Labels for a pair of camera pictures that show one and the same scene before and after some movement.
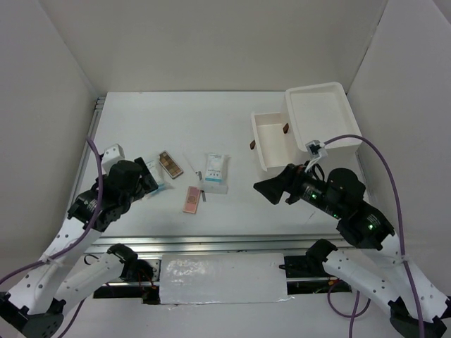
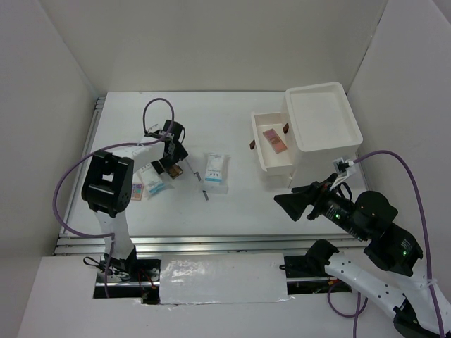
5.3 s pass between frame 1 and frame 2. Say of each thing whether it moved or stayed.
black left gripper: moved
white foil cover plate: stayed
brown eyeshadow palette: stayed
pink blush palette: moved
